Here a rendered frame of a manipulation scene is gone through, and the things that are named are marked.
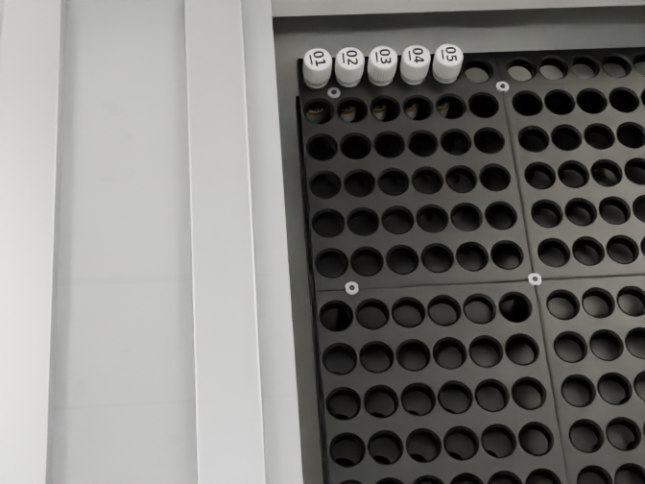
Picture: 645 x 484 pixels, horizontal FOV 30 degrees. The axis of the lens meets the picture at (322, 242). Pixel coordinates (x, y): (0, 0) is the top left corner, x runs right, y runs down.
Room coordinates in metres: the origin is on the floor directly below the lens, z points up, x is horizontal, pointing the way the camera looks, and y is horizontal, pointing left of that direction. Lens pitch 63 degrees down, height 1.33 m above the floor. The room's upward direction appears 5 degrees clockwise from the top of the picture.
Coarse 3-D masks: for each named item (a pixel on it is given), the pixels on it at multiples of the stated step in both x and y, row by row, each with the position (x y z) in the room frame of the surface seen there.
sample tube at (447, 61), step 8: (440, 48) 0.31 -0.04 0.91; (448, 48) 0.31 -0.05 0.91; (456, 48) 0.31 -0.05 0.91; (440, 56) 0.31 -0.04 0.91; (448, 56) 0.31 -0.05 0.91; (456, 56) 0.31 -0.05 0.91; (440, 64) 0.31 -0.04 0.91; (448, 64) 0.30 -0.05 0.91; (456, 64) 0.31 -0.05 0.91; (440, 72) 0.31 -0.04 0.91; (448, 72) 0.30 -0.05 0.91; (456, 72) 0.31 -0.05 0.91; (440, 80) 0.31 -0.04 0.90; (448, 80) 0.30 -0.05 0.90; (448, 104) 0.31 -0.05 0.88; (440, 112) 0.31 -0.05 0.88
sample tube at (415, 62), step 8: (408, 48) 0.31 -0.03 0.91; (416, 48) 0.31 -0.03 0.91; (424, 48) 0.31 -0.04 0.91; (408, 56) 0.31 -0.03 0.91; (416, 56) 0.31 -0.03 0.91; (424, 56) 0.31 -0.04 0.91; (400, 64) 0.31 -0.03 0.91; (408, 64) 0.30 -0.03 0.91; (416, 64) 0.30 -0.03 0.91; (424, 64) 0.30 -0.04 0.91; (400, 72) 0.31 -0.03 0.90; (408, 72) 0.30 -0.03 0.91; (416, 72) 0.30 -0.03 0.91; (424, 72) 0.30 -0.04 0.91; (408, 80) 0.30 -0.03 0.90; (416, 80) 0.31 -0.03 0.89; (416, 104) 0.30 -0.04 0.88; (408, 112) 0.30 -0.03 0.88; (416, 112) 0.31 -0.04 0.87
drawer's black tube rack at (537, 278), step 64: (320, 128) 0.27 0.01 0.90; (384, 128) 0.28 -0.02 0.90; (448, 128) 0.28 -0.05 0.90; (512, 128) 0.28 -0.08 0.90; (576, 128) 0.29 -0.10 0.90; (640, 128) 0.29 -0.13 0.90; (320, 192) 0.26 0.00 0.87; (384, 192) 0.25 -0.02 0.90; (448, 192) 0.25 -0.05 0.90; (512, 192) 0.25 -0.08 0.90; (576, 192) 0.26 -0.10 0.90; (640, 192) 0.26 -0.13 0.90; (320, 256) 0.22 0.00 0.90; (384, 256) 0.22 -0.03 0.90; (448, 256) 0.22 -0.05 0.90; (512, 256) 0.24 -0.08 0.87; (576, 256) 0.24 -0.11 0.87; (640, 256) 0.23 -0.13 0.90; (320, 320) 0.19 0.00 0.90; (384, 320) 0.20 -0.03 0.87; (448, 320) 0.20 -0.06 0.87; (512, 320) 0.21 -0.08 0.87; (576, 320) 0.20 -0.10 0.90; (640, 320) 0.20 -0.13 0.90; (320, 384) 0.17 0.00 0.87; (384, 384) 0.16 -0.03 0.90; (448, 384) 0.17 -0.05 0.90; (512, 384) 0.17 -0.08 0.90; (576, 384) 0.18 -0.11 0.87; (640, 384) 0.18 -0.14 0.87; (384, 448) 0.15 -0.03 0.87; (448, 448) 0.15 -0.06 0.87; (512, 448) 0.14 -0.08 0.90; (576, 448) 0.14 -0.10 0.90; (640, 448) 0.15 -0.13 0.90
